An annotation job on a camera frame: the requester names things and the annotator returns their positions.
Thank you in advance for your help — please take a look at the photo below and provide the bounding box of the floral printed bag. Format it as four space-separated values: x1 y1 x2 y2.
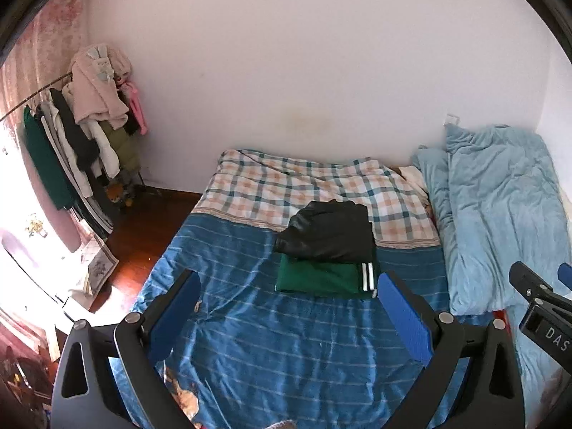
85 250 119 296

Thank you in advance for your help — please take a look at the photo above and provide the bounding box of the pink floral curtain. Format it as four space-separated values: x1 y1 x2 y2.
0 0 93 119

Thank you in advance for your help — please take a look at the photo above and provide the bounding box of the small potted plant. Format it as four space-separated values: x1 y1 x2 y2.
24 214 49 239

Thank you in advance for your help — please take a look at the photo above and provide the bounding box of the green garment with white stripes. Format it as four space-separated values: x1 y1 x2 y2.
276 254 381 300

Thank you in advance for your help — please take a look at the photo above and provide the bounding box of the pale pink fleece garment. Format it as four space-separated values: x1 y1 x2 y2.
71 45 134 128

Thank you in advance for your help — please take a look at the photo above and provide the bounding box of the blue striped bedsheet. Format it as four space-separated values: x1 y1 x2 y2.
109 213 507 429

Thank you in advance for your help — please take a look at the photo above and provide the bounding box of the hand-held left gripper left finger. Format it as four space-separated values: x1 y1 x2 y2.
51 269 202 429

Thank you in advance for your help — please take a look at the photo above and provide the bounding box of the light blue duvet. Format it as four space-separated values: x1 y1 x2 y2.
411 123 572 412

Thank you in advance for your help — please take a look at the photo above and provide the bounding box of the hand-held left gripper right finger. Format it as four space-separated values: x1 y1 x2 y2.
378 270 524 429

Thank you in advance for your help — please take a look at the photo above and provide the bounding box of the cream pillow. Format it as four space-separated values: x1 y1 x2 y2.
398 165 432 206

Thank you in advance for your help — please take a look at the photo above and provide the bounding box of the pink hanger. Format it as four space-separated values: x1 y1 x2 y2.
123 81 148 136

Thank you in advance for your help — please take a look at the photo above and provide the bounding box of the plaid bedsheet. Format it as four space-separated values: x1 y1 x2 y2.
194 148 441 248

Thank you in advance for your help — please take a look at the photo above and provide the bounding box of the black leather jacket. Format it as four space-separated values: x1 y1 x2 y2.
273 201 377 265

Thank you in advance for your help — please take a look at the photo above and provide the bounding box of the orange plush toy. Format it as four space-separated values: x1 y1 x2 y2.
106 183 135 207

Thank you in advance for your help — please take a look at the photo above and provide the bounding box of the rack of hanging clothes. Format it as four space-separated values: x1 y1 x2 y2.
22 45 149 238

